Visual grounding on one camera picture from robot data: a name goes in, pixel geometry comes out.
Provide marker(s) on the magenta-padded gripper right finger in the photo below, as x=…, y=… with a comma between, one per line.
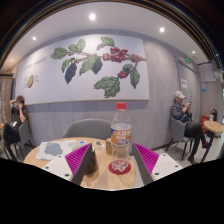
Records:
x=146, y=160

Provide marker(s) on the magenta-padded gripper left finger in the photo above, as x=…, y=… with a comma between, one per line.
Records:
x=75, y=161

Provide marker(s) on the clear red-capped drink bottle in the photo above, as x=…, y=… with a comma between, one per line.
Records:
x=121, y=136

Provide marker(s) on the dark mug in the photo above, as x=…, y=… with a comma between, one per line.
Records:
x=94, y=165

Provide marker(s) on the printed paper sheet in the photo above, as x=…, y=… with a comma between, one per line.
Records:
x=53, y=150

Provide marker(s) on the grey upholstered chair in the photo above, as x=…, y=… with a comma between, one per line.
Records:
x=86, y=128

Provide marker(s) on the flat round red coaster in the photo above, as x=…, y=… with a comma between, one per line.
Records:
x=112, y=170

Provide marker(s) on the small brown cardboard box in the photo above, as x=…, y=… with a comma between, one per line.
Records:
x=108, y=146

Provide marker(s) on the person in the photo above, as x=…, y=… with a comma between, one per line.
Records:
x=18, y=115
x=181, y=115

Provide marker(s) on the red bin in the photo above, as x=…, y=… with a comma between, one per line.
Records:
x=204, y=123

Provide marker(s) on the black flask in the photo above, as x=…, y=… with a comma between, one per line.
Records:
x=214, y=115

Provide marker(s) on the white notice board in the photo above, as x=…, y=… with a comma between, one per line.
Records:
x=207, y=72

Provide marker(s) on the green exit sign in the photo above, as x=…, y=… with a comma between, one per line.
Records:
x=187, y=60

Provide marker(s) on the recessed ceiling lights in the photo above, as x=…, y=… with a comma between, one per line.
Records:
x=92, y=16

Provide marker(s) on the coffee plant wall mural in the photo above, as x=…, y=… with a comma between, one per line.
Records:
x=50, y=86

